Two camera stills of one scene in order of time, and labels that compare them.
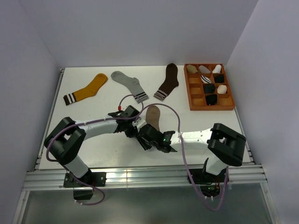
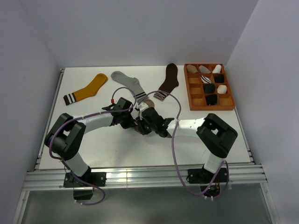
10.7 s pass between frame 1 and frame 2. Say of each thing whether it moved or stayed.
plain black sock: stayed
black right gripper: moved
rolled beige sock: stayed
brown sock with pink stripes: stayed
